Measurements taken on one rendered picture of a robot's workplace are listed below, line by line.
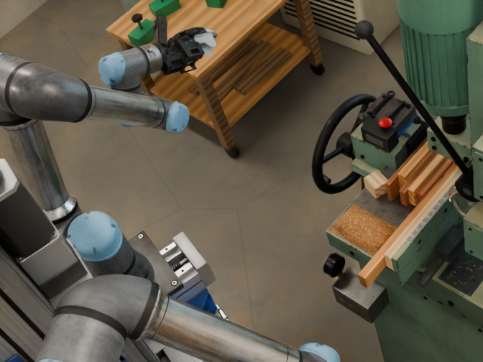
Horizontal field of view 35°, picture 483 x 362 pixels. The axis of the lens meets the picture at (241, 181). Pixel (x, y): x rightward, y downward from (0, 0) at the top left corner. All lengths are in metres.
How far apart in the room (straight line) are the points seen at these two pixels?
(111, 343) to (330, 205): 1.92
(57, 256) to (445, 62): 0.79
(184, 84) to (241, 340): 2.23
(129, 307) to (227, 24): 1.98
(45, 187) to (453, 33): 0.97
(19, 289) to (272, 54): 2.22
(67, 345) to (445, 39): 0.83
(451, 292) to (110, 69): 0.96
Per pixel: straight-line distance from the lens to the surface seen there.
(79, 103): 1.62
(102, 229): 1.81
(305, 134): 3.24
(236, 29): 2.99
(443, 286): 1.81
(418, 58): 1.50
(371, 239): 1.74
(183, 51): 2.01
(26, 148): 1.76
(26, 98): 1.60
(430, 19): 1.41
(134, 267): 1.90
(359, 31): 1.42
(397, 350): 2.37
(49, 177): 1.81
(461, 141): 1.70
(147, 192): 3.27
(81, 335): 1.15
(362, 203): 1.83
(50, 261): 1.41
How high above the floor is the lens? 2.36
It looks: 48 degrees down
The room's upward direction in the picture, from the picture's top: 22 degrees counter-clockwise
